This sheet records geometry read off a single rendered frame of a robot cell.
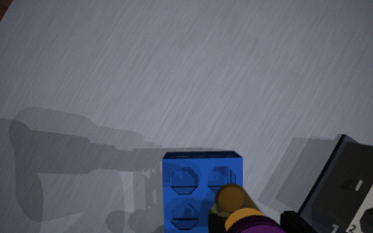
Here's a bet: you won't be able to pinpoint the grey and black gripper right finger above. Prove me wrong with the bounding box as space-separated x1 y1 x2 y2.
280 211 318 233

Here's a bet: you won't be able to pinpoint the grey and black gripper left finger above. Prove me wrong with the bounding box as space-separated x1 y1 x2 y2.
209 214 227 233

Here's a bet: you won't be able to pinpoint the blue tube rack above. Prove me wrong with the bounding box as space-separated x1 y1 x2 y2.
162 150 243 233

